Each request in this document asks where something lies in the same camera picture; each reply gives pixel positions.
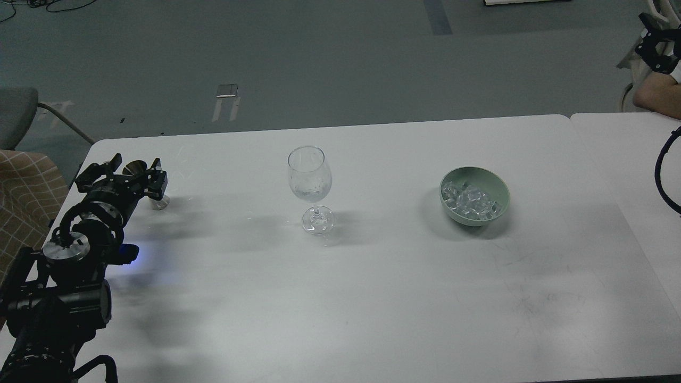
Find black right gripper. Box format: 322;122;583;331
634;13;680;73

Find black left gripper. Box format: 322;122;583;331
74;153;168;227

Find steel cocktail jigger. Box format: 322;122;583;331
122;161;172;211

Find person forearm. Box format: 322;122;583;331
633;72;680;120

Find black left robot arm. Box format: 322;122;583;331
2;153;168;382

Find clear wine glass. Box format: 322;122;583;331
287;146;334;235

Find pile of clear ice cubes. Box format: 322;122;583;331
441;181;502;221

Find beige checkered cushion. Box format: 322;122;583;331
1;149;68;281

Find grey metal floor plate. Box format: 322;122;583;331
215;84;239;98

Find grey chair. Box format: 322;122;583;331
1;87;95;150

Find white adjacent table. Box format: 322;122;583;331
571;112;680;310

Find green ceramic bowl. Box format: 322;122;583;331
438;166;511;227

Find black floor cables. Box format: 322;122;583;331
0;0;94;23

